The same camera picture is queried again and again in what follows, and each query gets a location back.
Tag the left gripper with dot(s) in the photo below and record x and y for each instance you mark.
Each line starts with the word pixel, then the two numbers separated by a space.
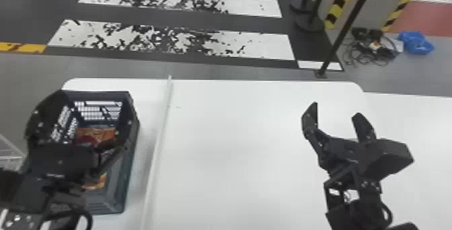
pixel 60 160

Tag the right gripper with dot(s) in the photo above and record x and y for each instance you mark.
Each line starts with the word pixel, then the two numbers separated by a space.
pixel 337 152

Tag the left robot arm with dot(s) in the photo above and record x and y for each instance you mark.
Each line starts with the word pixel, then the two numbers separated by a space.
pixel 53 219

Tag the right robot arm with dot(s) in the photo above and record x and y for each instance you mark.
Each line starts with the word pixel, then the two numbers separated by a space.
pixel 356 203

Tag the red snack packet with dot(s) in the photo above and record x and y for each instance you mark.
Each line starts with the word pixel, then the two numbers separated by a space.
pixel 94 136

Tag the blue basket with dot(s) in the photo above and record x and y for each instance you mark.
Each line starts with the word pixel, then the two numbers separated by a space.
pixel 116 185

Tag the black slanted pole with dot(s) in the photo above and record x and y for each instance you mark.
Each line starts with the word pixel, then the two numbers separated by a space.
pixel 348 23

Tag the blue plastic bag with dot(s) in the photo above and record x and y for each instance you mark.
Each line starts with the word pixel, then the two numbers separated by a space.
pixel 416 42

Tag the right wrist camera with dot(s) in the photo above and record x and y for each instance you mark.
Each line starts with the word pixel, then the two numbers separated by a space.
pixel 386 159

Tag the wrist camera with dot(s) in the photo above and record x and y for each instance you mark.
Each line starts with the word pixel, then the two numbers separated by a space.
pixel 21 192
pixel 386 159

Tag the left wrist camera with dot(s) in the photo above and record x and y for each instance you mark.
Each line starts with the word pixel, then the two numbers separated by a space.
pixel 21 192

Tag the black post on round foot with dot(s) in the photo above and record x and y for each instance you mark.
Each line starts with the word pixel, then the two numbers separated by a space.
pixel 310 9

